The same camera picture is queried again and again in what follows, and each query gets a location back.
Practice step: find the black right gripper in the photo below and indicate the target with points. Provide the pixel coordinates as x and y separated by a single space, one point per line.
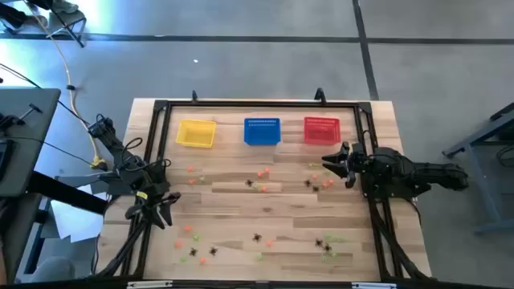
361 164

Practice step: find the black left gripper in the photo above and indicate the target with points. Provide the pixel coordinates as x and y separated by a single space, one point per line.
150 194

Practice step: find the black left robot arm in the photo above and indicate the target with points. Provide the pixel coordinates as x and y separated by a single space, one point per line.
120 156

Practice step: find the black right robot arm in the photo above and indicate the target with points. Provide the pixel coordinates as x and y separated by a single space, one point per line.
421 172

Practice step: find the red plastic basket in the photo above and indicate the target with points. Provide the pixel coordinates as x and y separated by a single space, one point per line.
321 130

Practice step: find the black table clamp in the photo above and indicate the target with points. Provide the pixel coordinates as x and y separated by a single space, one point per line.
320 96
194 96

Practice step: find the yellow plastic basket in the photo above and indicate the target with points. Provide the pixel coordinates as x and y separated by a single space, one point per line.
188 140

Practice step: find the white paper sheets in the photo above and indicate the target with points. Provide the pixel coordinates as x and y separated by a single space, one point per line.
76 225

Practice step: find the blue plastic basket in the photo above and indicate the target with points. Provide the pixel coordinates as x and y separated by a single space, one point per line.
261 134

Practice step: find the black desk support beam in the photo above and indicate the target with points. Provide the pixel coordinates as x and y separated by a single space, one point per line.
68 192

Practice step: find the dark grey desk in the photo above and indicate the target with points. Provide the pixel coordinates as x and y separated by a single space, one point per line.
16 241

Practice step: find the black desk lever clamp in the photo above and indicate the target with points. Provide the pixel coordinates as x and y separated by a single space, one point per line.
34 108

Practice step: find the black stand legs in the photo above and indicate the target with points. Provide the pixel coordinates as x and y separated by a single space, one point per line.
78 40

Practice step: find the person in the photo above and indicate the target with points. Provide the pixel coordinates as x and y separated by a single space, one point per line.
66 6
12 14

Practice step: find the white metal bracket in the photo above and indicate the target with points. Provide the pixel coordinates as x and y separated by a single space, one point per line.
373 286
148 284

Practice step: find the black aluminium table frame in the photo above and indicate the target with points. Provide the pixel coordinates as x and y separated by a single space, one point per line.
261 104

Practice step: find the blue-grey table frame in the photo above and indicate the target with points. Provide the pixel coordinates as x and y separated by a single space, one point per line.
476 164

